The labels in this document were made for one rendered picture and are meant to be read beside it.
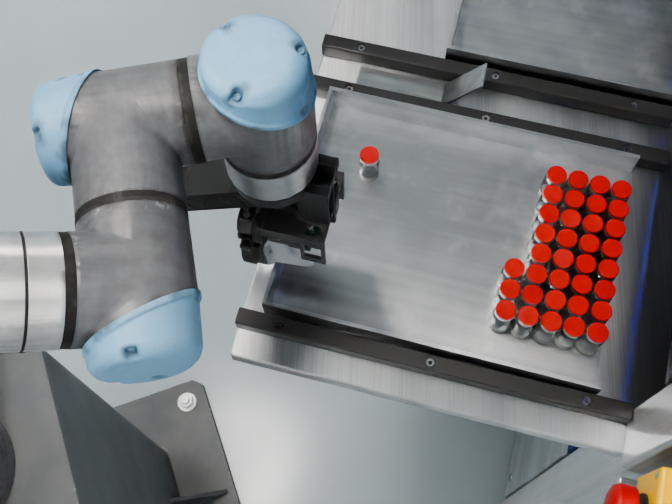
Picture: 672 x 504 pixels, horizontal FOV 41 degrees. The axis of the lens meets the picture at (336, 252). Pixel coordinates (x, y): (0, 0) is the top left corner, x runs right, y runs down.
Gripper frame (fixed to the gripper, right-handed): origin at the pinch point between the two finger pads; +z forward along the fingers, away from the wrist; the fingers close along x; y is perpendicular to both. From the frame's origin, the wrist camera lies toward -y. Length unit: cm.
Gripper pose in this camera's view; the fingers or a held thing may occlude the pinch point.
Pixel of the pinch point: (268, 247)
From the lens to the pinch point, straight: 92.2
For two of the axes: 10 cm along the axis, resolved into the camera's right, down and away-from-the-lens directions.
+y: 9.7, 2.3, -1.0
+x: 2.5, -9.0, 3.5
